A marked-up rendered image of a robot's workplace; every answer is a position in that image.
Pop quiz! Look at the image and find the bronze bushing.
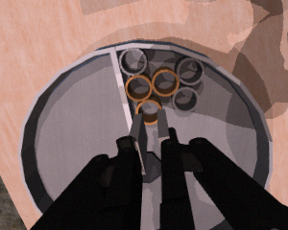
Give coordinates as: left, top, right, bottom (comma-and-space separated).
135, 94, 162, 125
125, 72, 153, 102
152, 66, 180, 97

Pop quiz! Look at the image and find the grey metal ring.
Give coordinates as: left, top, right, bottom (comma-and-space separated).
171, 82, 199, 113
175, 56, 204, 85
119, 48, 148, 76

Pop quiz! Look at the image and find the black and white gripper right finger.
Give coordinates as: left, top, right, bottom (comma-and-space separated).
156, 109, 288, 230

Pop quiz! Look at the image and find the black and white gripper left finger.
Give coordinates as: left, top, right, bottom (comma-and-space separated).
30, 113, 148, 230

